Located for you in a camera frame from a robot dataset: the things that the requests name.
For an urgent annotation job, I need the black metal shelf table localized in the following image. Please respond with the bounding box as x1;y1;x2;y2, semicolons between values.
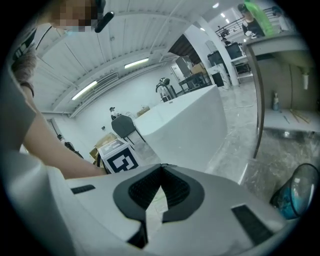
178;73;214;95

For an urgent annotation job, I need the brown cardboard box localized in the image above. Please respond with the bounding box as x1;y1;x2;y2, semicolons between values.
88;132;119;161

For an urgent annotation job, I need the long ceiling light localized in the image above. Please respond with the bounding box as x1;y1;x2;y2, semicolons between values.
123;57;150;70
71;80;99;101

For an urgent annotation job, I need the black head-worn camera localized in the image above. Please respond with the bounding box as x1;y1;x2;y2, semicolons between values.
94;0;116;34

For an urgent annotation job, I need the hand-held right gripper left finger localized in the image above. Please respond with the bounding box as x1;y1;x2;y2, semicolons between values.
0;151;164;256

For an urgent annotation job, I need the black chair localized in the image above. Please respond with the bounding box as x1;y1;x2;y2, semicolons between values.
110;115;146;146

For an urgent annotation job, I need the small cardboard box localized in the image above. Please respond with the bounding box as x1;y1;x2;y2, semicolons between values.
190;62;207;75

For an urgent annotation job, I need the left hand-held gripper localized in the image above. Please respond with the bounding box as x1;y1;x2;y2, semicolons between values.
96;139;140;175

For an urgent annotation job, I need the black mesh trash bin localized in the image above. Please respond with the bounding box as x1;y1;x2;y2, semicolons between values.
269;162;320;221

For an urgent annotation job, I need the small blue bottle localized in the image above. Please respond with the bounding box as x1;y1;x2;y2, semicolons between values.
272;91;280;112

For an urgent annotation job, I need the white counter block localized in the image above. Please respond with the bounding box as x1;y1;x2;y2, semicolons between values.
132;84;229;174

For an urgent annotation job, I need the green bottle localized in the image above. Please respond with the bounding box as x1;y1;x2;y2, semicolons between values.
243;0;275;37

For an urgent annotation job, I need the black balcony railing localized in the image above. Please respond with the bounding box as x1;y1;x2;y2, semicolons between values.
214;7;273;37

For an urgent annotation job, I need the person's left forearm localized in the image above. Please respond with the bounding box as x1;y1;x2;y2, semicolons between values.
23;109;109;180

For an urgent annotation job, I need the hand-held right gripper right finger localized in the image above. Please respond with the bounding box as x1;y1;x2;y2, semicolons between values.
144;164;289;256

